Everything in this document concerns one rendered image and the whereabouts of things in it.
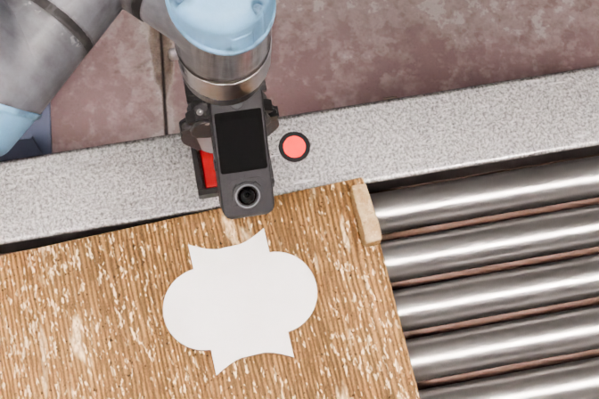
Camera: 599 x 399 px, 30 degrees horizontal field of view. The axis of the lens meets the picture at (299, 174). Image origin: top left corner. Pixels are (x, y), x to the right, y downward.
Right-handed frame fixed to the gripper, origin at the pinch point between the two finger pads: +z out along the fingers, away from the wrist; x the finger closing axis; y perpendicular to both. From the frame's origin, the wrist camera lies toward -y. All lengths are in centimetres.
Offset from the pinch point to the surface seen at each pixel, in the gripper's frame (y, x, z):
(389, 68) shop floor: 38, -36, 94
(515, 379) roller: -26.6, -23.3, 2.2
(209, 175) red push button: -1.7, 2.5, 1.3
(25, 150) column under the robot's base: 30, 32, 85
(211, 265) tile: -11.1, 3.7, -1.0
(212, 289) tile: -13.4, 4.0, -1.0
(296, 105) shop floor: 33, -17, 94
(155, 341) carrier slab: -17.1, 10.0, 0.1
